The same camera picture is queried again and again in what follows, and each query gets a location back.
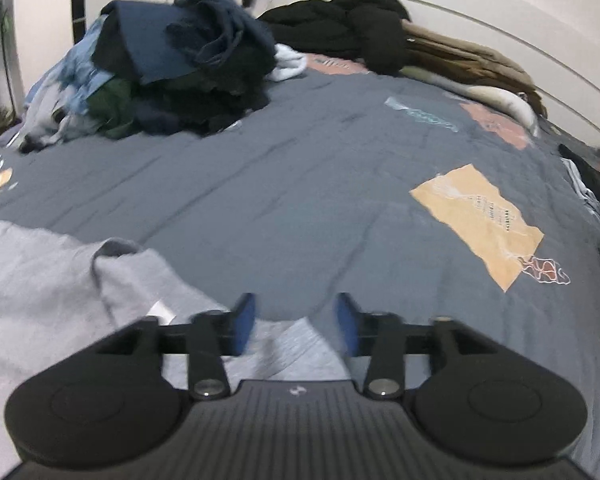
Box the grey t-shirt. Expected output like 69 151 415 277
0 220 353 476

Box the stack of folded dark clothes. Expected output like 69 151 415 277
557 142 600 233

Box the cream pillow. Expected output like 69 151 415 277
400 67 541 136

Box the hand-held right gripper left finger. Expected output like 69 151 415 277
97 292 257 401

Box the light blue garment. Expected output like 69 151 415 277
27 12 116 126

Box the dark green garment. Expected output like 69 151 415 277
87 77 146 141

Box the white sock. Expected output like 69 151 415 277
265 42 308 82

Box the pile of dark clothes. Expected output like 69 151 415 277
135 45 276 136
97 0 276 86

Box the black jacket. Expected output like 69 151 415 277
257 0 411 76

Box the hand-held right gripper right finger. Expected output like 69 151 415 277
332 292 506 401

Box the white bed headboard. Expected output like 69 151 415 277
260 0 600 161

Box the grey printed quilt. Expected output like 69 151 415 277
0 52 600 461

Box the white wardrobe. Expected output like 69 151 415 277
7 0 181 101

